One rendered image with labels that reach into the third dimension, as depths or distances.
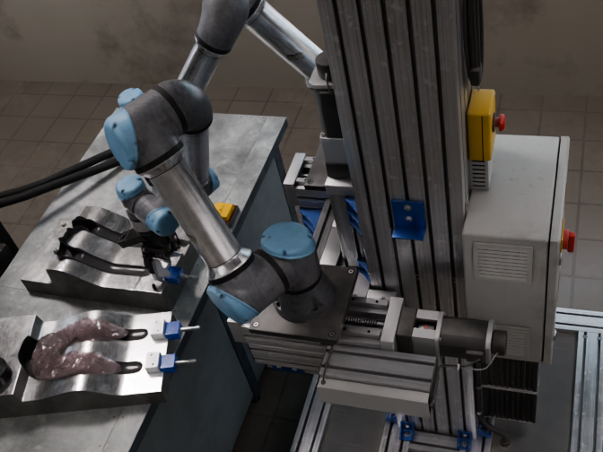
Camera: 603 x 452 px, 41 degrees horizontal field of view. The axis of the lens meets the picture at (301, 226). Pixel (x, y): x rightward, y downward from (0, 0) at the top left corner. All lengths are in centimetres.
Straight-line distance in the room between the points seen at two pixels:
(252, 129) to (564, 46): 168
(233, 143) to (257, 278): 114
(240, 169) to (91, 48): 219
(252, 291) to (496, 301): 59
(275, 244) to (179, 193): 25
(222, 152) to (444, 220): 117
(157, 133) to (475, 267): 77
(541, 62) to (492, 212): 223
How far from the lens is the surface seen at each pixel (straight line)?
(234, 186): 266
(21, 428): 234
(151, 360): 219
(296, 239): 179
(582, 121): 397
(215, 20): 198
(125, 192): 207
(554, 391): 276
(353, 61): 159
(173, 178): 169
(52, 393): 225
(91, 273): 244
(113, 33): 461
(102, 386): 220
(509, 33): 393
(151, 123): 167
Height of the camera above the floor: 256
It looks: 45 degrees down
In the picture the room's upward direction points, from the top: 15 degrees counter-clockwise
